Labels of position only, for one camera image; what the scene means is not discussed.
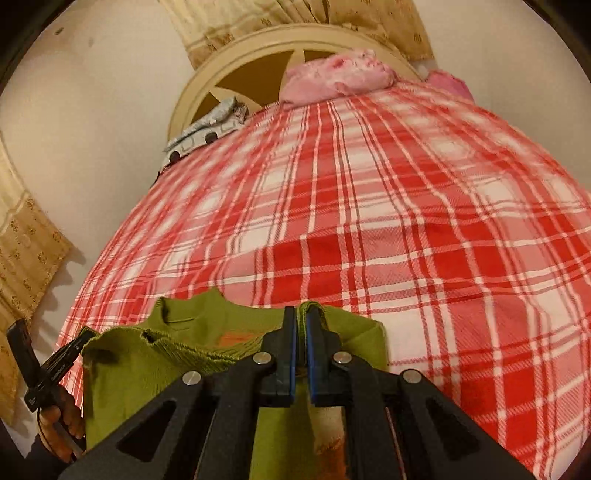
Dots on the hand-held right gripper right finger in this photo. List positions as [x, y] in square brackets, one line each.
[310, 360]

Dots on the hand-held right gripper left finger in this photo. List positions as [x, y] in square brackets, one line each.
[292, 364]

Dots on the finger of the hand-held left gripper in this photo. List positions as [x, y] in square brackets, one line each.
[21, 344]
[69, 353]

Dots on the green orange striped knit sweater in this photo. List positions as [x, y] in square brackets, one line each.
[138, 369]

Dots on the person's left forearm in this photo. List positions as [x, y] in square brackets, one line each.
[41, 461]

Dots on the person's left hand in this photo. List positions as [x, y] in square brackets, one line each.
[69, 410]

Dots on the beige patterned curtain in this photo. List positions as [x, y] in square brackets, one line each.
[221, 41]
[23, 249]
[383, 27]

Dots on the red white plaid bed cover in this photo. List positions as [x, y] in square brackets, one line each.
[369, 230]

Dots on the white grey printed pillow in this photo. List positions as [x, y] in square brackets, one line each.
[203, 134]

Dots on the pink floral pillow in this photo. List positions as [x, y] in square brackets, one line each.
[332, 78]

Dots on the cream arched wooden headboard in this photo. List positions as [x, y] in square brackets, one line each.
[203, 78]

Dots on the pink cloth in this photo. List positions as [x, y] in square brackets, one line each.
[450, 83]

